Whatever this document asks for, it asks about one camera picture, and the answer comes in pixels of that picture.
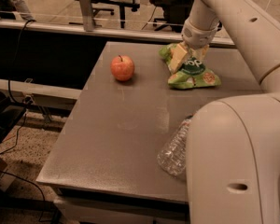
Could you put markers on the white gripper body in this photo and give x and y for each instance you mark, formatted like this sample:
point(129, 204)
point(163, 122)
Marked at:
point(197, 36)

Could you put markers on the green rice chip bag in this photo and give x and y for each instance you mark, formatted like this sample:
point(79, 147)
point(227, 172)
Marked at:
point(192, 73)

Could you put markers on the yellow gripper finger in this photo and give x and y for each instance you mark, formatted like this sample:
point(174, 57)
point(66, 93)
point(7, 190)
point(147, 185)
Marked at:
point(179, 54)
point(201, 53)

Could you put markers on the clear plastic water bottle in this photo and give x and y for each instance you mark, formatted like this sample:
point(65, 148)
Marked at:
point(172, 156)

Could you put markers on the dark office chair right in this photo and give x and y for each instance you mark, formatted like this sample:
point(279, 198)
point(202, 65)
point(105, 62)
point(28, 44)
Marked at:
point(175, 12)

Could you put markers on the left metal bracket post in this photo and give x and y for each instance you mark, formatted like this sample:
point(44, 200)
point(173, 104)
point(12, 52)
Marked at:
point(87, 15)

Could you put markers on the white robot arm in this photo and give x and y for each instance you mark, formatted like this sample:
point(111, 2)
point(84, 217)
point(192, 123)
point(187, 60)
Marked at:
point(233, 145)

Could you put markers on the red apple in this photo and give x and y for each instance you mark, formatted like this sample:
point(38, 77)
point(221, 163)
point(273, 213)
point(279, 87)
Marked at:
point(122, 68)

